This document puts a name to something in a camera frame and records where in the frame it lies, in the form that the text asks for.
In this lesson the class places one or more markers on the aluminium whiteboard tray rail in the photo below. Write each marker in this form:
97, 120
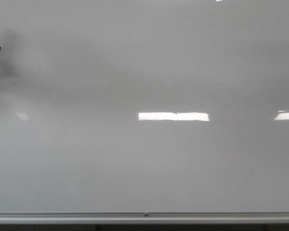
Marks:
142, 218

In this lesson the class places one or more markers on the white glossy whiteboard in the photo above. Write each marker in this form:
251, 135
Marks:
144, 106

